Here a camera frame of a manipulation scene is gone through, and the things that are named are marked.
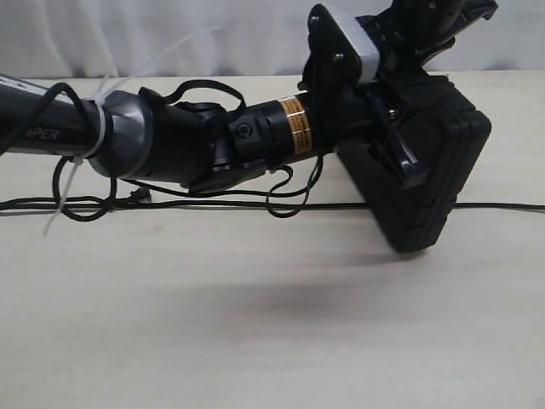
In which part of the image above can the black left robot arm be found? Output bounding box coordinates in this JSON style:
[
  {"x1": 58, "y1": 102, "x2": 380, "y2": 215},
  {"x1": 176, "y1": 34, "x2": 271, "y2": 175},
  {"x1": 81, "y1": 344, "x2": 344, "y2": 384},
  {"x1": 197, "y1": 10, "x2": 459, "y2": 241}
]
[{"x1": 1, "y1": 73, "x2": 427, "y2": 193}]

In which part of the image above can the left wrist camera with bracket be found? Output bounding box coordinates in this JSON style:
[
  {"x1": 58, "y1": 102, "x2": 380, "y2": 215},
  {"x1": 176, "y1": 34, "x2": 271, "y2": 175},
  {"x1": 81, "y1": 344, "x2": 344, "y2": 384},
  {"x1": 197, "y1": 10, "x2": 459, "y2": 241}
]
[{"x1": 303, "y1": 3, "x2": 381, "y2": 89}]

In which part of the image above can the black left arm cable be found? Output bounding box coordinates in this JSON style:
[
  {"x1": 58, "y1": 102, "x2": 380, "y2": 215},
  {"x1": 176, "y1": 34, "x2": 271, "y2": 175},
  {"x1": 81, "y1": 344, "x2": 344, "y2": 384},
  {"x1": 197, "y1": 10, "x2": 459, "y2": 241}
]
[{"x1": 28, "y1": 78, "x2": 325, "y2": 223}]

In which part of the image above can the white zip tie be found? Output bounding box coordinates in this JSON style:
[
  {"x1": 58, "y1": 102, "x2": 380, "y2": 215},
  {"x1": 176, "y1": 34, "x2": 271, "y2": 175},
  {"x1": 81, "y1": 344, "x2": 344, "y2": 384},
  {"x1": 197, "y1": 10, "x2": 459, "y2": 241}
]
[{"x1": 42, "y1": 25, "x2": 222, "y2": 239}]

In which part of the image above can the black braided rope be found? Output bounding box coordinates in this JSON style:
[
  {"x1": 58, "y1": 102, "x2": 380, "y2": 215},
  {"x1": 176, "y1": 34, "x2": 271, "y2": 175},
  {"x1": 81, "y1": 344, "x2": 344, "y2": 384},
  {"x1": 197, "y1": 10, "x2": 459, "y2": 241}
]
[{"x1": 0, "y1": 189, "x2": 545, "y2": 216}]

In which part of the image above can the black plastic carrying case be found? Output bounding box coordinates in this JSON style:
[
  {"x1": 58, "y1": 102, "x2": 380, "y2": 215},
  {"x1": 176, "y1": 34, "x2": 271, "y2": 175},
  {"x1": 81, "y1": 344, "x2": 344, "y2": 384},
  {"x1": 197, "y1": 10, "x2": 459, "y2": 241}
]
[{"x1": 337, "y1": 71, "x2": 491, "y2": 253}]

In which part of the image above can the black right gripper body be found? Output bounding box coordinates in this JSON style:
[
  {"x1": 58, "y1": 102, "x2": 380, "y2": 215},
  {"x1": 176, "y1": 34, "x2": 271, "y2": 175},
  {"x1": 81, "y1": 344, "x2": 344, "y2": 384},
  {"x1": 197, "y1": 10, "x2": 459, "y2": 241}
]
[{"x1": 357, "y1": 0, "x2": 497, "y2": 74}]

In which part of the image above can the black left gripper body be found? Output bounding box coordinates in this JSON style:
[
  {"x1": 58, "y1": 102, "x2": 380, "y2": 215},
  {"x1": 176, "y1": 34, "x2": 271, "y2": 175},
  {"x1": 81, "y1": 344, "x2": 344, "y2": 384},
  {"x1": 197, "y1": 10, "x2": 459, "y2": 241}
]
[{"x1": 298, "y1": 63, "x2": 380, "y2": 153}]

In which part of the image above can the white backdrop curtain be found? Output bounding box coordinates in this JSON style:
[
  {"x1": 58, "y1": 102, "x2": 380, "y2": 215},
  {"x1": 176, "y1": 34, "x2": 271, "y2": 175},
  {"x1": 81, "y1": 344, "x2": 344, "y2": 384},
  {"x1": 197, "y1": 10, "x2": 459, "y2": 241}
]
[{"x1": 1, "y1": 1, "x2": 544, "y2": 78}]

